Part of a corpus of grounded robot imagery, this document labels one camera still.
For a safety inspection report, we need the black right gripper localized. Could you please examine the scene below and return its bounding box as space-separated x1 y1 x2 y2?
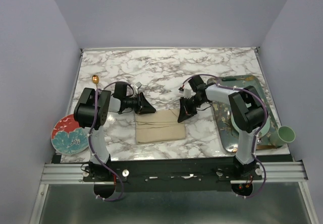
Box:
178 95 206 123

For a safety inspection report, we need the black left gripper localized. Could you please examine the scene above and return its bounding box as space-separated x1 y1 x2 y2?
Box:
123 92 155 115

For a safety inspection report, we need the beige linen napkin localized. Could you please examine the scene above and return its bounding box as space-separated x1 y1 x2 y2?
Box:
135 108 186 144

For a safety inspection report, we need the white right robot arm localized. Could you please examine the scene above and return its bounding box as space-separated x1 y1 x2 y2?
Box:
178 74 268 180

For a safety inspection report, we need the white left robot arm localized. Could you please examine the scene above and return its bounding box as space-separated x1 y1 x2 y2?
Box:
74 81 156 181

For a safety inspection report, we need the floral teal serving tray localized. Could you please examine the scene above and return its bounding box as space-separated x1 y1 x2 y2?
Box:
212 75 282 153

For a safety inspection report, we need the gold spoon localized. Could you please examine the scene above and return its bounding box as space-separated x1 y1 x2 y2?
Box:
91 75 99 88

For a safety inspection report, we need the mint green plate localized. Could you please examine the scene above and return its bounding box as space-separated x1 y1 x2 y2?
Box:
231 114 271 137

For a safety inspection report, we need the red and blue round plate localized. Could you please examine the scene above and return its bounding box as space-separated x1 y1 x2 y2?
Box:
51 114 88 155

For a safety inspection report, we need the mint green cup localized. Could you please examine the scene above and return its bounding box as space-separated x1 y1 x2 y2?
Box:
269 126 296 146

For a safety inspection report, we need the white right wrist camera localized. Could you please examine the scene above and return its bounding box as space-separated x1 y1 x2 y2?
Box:
183 88 192 98

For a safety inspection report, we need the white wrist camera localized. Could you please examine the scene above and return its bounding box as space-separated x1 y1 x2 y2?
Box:
183 88 192 98
133 82 142 90

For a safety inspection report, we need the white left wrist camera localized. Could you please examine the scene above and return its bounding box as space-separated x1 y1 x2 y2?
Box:
133 82 142 90

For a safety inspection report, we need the black mounting base plate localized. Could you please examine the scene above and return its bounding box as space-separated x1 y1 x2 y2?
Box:
83 157 262 197

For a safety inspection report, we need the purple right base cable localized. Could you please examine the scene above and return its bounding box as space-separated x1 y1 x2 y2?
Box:
236 155 268 200

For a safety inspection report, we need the aluminium frame rail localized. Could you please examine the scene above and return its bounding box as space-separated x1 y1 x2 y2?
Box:
40 162 308 185

